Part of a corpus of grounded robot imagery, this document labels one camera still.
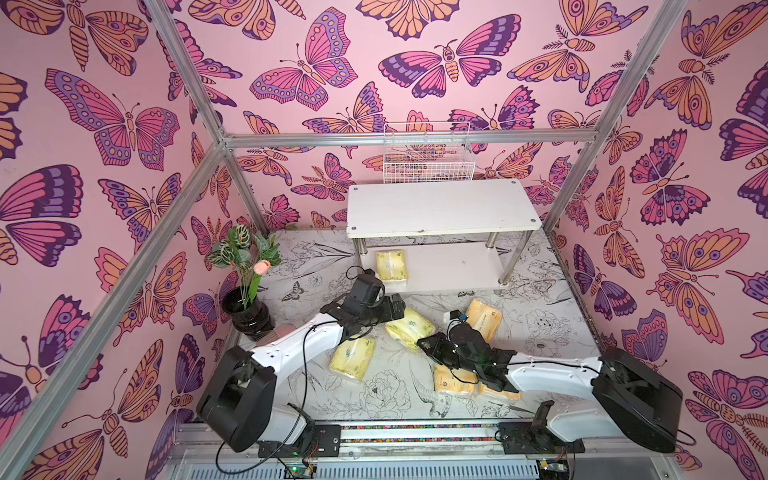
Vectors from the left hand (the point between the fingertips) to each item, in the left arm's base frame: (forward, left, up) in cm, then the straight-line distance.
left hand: (397, 305), depth 86 cm
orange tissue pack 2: (-21, -14, +1) cm, 25 cm away
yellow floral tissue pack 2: (-6, -4, -4) cm, 8 cm away
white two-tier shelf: (+37, -25, -10) cm, 46 cm away
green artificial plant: (+5, +39, +19) cm, 43 cm away
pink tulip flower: (+1, +34, +17) cm, 38 cm away
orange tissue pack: (0, -27, -8) cm, 29 cm away
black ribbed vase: (-4, +41, -2) cm, 42 cm away
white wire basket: (+47, -11, +16) cm, 51 cm away
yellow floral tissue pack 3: (-12, +12, -7) cm, 19 cm away
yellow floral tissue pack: (+16, +2, -1) cm, 16 cm away
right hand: (-11, -4, -3) cm, 12 cm away
